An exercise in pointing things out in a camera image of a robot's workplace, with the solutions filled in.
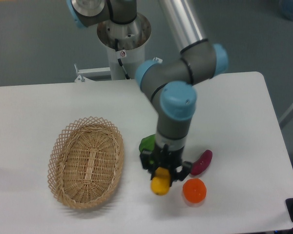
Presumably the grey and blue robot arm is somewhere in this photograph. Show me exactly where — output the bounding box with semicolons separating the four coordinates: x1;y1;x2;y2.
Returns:
67;0;228;184

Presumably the orange tangerine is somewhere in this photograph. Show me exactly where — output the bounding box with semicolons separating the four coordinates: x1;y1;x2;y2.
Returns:
183;178;207;204

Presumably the black cable on pedestal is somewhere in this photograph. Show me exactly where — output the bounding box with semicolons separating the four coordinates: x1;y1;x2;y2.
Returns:
114;39;131;80

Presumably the yellow mango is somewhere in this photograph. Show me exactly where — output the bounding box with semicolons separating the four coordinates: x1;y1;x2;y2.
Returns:
150;167;171;196

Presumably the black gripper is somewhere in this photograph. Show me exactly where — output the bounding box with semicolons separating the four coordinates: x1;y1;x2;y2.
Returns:
140;143;192;187

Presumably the purple sweet potato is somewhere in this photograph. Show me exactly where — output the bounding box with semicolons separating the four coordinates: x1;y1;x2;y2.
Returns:
190;150;213;176

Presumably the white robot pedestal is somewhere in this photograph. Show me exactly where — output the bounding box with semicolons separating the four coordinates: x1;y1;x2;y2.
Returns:
97;13;151;80

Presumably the woven wicker basket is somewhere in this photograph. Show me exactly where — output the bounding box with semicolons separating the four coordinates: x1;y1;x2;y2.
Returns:
47;117;125;209

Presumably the green bok choy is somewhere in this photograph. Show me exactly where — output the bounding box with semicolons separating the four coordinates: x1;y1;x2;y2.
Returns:
139;135;155;164

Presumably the white metal base frame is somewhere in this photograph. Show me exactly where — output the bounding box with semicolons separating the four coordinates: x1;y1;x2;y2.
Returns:
73;57;163;83

